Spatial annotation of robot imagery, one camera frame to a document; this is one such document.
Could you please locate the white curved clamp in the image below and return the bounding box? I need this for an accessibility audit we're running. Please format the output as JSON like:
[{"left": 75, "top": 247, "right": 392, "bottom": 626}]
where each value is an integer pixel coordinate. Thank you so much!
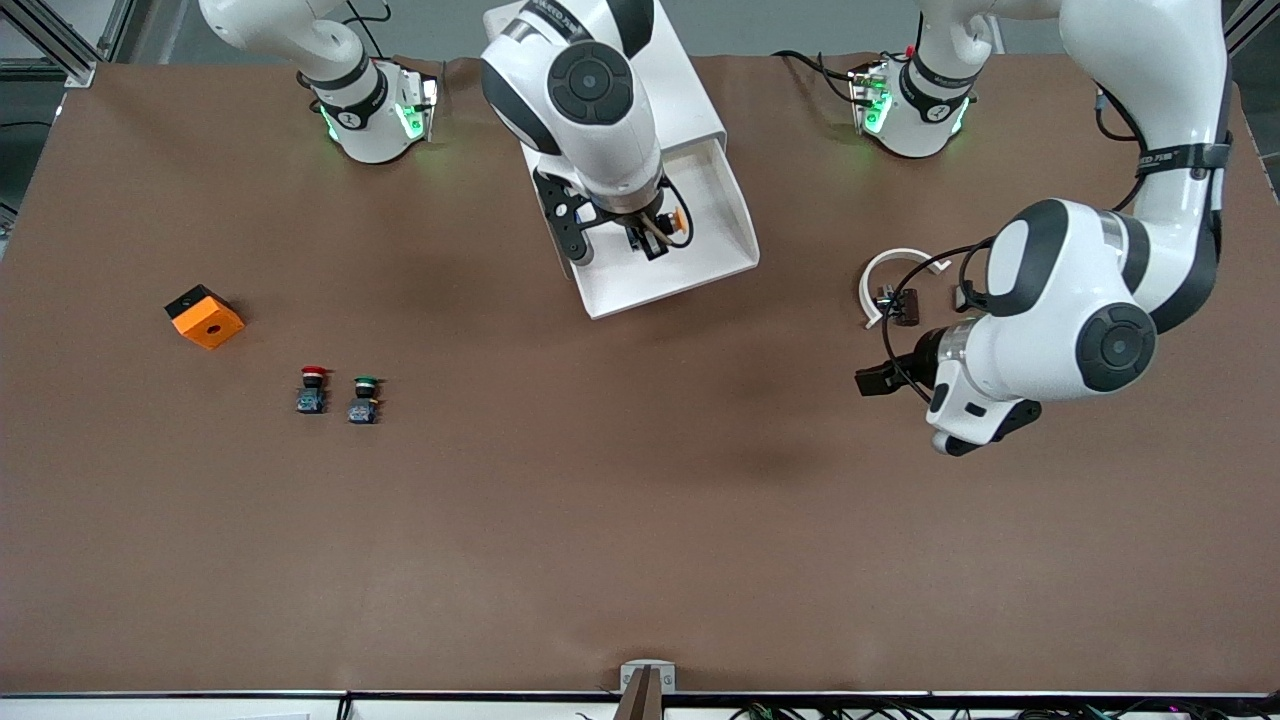
[{"left": 857, "top": 247, "right": 953, "bottom": 332}]

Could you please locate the black base cable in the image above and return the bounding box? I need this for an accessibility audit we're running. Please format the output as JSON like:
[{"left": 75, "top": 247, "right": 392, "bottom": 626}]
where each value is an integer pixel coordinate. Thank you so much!
[
  {"left": 344, "top": 0, "right": 403, "bottom": 63},
  {"left": 770, "top": 48, "right": 873, "bottom": 107}
]

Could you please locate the orange box with hole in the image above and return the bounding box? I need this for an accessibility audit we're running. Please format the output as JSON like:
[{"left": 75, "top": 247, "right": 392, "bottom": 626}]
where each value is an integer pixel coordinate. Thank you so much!
[{"left": 164, "top": 284, "right": 246, "bottom": 352}]

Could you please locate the grey metal bracket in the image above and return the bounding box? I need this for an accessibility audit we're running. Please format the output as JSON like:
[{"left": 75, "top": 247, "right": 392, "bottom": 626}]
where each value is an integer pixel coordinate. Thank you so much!
[{"left": 619, "top": 659, "right": 678, "bottom": 694}]

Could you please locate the black right base cable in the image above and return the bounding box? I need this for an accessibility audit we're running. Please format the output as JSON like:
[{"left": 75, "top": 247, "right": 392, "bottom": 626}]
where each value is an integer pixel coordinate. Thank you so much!
[{"left": 344, "top": 0, "right": 403, "bottom": 63}]

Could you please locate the black left base cable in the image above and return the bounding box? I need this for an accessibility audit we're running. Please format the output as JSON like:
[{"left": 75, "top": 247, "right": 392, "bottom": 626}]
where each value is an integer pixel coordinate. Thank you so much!
[{"left": 770, "top": 48, "right": 873, "bottom": 107}]

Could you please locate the aluminium frame profile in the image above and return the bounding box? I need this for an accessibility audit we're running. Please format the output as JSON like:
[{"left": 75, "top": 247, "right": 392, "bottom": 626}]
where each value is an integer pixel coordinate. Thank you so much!
[
  {"left": 1222, "top": 0, "right": 1280, "bottom": 59},
  {"left": 0, "top": 0, "right": 138, "bottom": 88}
]

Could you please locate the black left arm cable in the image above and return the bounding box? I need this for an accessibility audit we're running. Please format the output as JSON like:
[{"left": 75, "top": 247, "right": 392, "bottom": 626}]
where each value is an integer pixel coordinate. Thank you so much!
[{"left": 878, "top": 84, "right": 1153, "bottom": 403}]

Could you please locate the white table edge rail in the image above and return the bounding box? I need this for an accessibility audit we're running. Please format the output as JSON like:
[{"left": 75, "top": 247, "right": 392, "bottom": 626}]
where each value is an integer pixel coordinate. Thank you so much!
[{"left": 0, "top": 689, "right": 1280, "bottom": 720}]

